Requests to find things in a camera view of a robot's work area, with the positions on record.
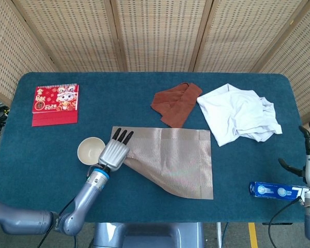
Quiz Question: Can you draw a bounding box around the red desk calendar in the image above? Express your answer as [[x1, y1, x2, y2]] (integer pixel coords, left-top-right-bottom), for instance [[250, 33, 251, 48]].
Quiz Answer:
[[32, 83, 80, 128]]

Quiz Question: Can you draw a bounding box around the grey robot torso base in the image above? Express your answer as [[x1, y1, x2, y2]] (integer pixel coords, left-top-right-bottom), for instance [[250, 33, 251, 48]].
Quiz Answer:
[[92, 222, 205, 248]]

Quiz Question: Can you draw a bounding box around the white crumpled shirt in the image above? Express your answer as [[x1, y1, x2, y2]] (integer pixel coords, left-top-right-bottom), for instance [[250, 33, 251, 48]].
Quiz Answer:
[[196, 83, 283, 147]]

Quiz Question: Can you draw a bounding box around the teal table cover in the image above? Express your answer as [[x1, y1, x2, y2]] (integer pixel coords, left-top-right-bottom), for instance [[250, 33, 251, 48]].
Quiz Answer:
[[0, 71, 308, 224]]

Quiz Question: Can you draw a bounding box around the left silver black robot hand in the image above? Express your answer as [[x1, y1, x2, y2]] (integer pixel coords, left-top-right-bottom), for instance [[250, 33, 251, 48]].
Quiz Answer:
[[97, 128, 134, 173]]

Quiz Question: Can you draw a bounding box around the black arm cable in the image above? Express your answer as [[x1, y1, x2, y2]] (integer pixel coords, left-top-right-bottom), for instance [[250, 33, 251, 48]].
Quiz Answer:
[[267, 196, 304, 248]]

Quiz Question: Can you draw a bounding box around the blue toothpaste box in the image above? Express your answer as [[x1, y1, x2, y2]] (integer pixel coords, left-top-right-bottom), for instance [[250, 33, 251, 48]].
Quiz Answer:
[[249, 181, 310, 202]]

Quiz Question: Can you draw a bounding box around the beige woven placemat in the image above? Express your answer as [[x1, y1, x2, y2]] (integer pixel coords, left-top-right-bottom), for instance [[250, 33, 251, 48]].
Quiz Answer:
[[111, 126, 214, 200]]

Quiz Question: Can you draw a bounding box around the cream plastic bowl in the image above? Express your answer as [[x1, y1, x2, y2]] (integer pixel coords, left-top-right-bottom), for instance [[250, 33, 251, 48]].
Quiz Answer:
[[77, 136, 106, 166]]

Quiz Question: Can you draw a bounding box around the rust brown cloth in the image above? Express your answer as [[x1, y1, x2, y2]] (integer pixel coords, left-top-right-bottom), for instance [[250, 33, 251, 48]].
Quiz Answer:
[[150, 82, 203, 129]]

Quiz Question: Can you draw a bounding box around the woven wooden folding screen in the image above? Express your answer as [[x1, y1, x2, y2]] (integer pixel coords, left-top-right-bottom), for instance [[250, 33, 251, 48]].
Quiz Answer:
[[0, 0, 310, 130]]

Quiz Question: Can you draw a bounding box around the white table leg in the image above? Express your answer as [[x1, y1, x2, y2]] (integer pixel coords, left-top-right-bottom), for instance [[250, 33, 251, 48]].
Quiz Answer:
[[216, 222, 223, 248]]

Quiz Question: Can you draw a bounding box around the blue thin cable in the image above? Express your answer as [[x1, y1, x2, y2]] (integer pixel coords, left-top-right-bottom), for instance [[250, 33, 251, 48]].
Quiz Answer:
[[222, 222, 228, 248]]

